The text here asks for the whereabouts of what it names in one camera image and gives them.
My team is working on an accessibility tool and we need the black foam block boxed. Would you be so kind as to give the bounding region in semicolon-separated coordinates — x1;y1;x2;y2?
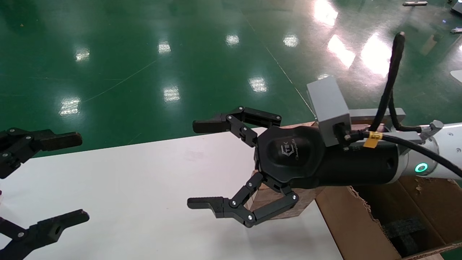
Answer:
382;216;429;257

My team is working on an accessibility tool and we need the grey camera mounting bracket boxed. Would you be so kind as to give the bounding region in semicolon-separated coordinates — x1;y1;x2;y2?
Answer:
346;108;423;150

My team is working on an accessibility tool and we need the black sleeved cable loop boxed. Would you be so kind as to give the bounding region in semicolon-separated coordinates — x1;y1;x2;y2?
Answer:
368;32;423;133

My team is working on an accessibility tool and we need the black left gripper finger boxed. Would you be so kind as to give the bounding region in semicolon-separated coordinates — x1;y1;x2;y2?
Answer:
0;127;83;179
0;209;90;260

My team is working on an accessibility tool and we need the black camera cable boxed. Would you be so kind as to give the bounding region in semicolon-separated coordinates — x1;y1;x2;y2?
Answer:
334;123;462;179

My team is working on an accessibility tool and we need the big open cardboard box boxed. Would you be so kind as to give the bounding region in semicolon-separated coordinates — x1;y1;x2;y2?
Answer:
316;176;462;260

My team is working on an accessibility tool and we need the yellow cable tag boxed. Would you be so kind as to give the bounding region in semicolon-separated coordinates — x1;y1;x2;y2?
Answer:
363;132;382;149

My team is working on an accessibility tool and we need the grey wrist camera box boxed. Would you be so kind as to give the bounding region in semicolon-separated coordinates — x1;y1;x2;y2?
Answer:
307;76;352;147

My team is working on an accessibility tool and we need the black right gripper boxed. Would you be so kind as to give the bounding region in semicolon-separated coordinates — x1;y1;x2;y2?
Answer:
187;106;400;228

